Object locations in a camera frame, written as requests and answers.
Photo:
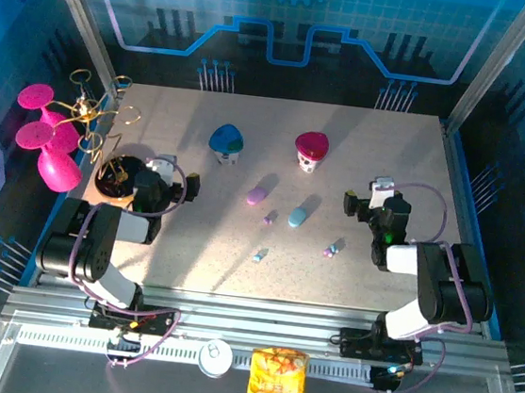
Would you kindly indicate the light blue earbud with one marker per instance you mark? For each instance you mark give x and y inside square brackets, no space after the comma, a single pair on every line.
[259,255]
[336,248]

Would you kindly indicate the small pink-blue piece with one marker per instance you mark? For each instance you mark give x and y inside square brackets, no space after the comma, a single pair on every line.
[328,252]

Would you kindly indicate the light blue earbud charging case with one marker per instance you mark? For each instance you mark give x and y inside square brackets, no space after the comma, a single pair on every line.
[297,216]

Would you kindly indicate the purple earbud charging case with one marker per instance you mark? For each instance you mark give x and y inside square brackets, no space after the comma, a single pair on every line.
[256,196]

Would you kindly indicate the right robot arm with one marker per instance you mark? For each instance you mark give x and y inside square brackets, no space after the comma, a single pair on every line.
[451,289]

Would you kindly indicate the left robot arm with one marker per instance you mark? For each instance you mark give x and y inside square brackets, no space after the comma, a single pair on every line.
[104,254]

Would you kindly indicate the blue lid yogurt cup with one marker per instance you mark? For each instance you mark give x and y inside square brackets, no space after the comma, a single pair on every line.
[226,138]

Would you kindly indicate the pink lid yogurt cup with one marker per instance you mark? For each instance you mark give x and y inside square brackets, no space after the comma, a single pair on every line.
[312,145]

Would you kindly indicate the purple earbud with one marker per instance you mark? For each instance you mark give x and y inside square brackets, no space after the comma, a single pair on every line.
[267,219]

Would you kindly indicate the small controller board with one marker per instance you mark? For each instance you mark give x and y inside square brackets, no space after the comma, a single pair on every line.
[386,379]
[124,347]

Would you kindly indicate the white tin can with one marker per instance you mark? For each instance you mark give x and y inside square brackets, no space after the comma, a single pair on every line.
[214,359]

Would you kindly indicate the yellow snack bag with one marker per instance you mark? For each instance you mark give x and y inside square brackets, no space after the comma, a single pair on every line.
[276,383]

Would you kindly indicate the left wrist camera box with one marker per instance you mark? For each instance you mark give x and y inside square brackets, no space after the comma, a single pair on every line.
[166,171]

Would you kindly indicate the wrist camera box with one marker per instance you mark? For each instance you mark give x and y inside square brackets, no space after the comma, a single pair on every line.
[381,191]
[166,171]

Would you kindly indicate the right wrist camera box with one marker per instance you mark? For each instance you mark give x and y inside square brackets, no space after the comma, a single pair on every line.
[381,191]

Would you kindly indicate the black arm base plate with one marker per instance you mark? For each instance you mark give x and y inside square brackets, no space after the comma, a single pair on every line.
[153,319]
[355,342]

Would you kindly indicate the aluminium frame rail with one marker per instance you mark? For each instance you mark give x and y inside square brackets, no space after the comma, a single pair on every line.
[253,319]

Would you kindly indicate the aluminium frame post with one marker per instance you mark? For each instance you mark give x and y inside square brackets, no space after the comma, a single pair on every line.
[496,57]
[75,9]

